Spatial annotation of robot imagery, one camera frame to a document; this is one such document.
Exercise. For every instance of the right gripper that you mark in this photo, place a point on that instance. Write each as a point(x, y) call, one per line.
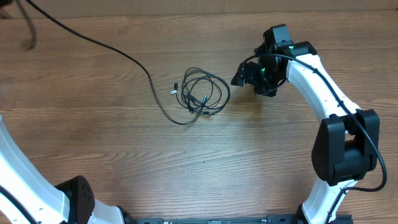
point(247, 78)

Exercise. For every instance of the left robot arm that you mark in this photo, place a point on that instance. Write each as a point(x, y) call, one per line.
point(28, 197)

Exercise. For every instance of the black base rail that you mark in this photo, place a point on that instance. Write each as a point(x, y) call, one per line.
point(214, 221)

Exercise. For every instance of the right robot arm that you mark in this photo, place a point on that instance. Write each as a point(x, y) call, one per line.
point(345, 155)

